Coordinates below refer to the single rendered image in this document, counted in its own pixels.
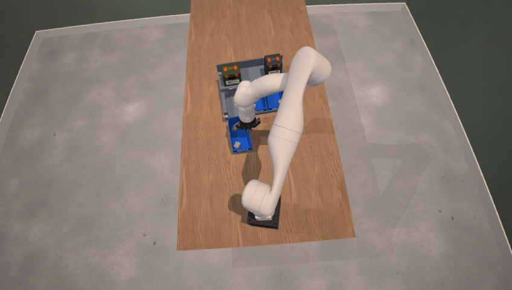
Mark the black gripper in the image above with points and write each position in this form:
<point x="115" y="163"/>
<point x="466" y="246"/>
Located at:
<point x="242" y="125"/>

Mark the dark grey tool case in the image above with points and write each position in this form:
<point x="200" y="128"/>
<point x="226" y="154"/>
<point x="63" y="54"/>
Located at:
<point x="272" y="64"/>

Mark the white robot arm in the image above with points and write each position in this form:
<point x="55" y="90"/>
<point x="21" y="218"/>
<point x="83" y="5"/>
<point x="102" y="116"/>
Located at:
<point x="285" y="133"/>

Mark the olive green case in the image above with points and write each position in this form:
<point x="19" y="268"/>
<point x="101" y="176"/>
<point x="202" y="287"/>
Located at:
<point x="231" y="73"/>

